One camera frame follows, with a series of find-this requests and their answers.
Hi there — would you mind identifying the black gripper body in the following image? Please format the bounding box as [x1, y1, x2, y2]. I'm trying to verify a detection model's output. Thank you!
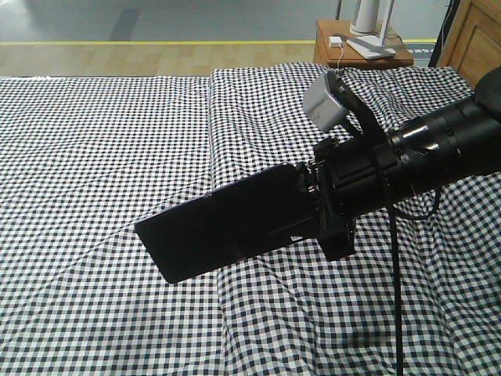
[307, 138, 395, 261]

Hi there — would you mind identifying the white charger cable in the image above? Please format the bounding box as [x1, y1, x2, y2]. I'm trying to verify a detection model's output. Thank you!
[335, 34, 349, 70]

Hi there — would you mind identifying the black smartphone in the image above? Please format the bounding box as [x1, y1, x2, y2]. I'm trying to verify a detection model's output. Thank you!
[135, 163, 319, 283]

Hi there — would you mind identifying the white cylindrical appliance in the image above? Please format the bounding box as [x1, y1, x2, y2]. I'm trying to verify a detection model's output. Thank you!
[349, 0, 380, 36]

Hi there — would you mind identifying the black white checkered quilt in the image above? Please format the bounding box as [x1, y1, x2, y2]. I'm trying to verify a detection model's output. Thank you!
[200, 63, 500, 375]

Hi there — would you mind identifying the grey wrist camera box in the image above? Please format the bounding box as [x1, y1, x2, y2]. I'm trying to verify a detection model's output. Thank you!
[302, 73, 349, 133]

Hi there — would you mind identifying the white power adapter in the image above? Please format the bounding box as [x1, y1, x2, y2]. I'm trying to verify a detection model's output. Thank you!
[328, 35, 343, 49]

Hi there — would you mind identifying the wooden nightstand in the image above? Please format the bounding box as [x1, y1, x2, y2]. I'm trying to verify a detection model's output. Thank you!
[314, 19, 414, 70]

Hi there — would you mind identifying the wooden headboard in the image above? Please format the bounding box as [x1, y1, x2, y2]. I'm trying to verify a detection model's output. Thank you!
[437, 0, 501, 87]

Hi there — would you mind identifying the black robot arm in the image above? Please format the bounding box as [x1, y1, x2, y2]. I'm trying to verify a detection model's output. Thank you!
[303, 69, 500, 261]

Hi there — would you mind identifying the black white checkered bedsheet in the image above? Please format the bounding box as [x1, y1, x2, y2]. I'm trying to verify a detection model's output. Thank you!
[1, 77, 225, 375]

